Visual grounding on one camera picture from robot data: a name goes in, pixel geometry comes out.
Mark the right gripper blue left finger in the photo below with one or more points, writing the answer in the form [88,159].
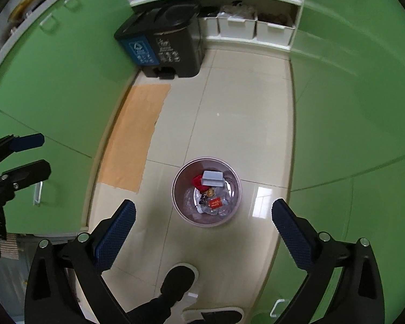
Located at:
[49,297]

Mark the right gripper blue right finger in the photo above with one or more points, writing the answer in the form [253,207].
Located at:
[358,297]

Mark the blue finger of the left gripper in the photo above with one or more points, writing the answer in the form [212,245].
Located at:
[27,175]
[27,142]

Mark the golden wrapper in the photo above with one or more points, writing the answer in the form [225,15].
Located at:
[209,193]

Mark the red wrapper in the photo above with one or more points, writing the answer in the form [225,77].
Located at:
[197,184]

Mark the clear plastic bottle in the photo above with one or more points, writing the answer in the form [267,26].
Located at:
[220,205]

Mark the white plastic box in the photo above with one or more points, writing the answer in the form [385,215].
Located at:
[211,178]

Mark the black dual pedal trash bin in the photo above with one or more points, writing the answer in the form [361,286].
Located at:
[165,42]

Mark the orange floor mat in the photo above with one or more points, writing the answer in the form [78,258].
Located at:
[123,163]

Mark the left black shoe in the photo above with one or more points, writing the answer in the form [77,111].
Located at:
[178,281]

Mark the pink round waste basket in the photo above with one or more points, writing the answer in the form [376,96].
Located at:
[182,184]

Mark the white storage bin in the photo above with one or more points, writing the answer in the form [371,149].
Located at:
[275,29]
[237,21]

